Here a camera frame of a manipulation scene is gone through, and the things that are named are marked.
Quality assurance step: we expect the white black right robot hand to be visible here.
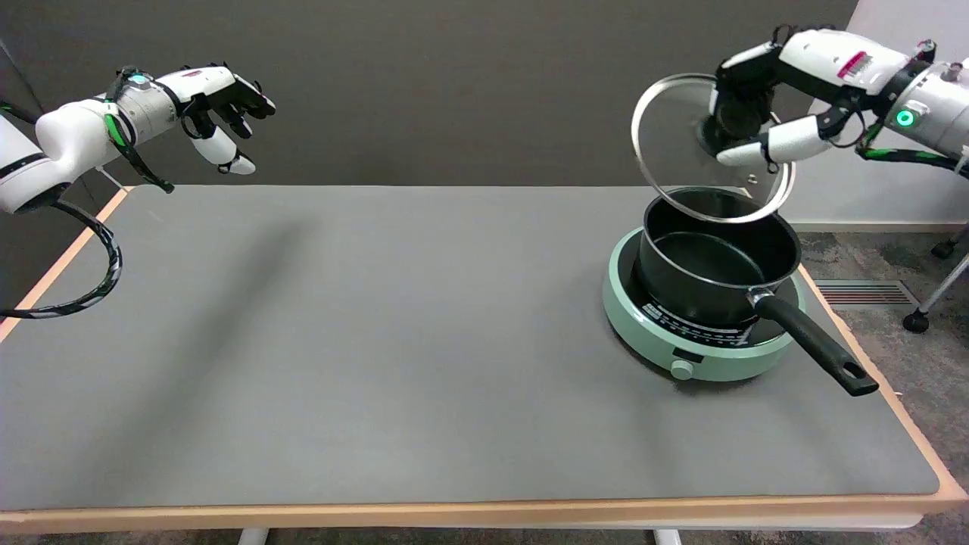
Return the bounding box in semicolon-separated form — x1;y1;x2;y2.
708;25;911;168

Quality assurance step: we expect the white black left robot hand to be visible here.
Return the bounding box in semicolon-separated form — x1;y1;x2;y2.
160;63;277;176

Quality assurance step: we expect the glass pot lid steel rim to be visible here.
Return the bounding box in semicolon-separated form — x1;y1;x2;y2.
631;73;796;225

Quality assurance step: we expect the white partition panel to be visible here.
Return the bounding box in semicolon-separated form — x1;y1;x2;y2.
784;0;969;228

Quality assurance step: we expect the black caster wheel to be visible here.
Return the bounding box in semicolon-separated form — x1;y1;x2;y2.
931;227;969;260

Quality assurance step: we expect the floor vent grille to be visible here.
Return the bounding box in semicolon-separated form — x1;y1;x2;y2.
814;280;921;307

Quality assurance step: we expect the grey stand leg with caster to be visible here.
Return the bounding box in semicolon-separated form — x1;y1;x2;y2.
902;254;969;335

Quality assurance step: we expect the grey table mat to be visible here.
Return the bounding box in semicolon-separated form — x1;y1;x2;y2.
0;185;942;512

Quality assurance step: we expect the green round induction cooker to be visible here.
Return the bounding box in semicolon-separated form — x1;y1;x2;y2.
602;226;808;382

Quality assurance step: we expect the green black left wrist cable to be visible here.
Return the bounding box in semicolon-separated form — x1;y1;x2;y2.
104;67;176;195

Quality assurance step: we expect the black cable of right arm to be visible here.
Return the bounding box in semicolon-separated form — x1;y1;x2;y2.
857;121;969;180

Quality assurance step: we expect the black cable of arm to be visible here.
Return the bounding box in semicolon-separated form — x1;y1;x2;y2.
857;121;969;180
0;198;123;320

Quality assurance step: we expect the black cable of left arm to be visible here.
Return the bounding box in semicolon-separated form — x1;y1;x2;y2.
0;198;123;320

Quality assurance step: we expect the black pot with long handle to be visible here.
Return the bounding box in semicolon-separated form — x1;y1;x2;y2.
635;187;880;397

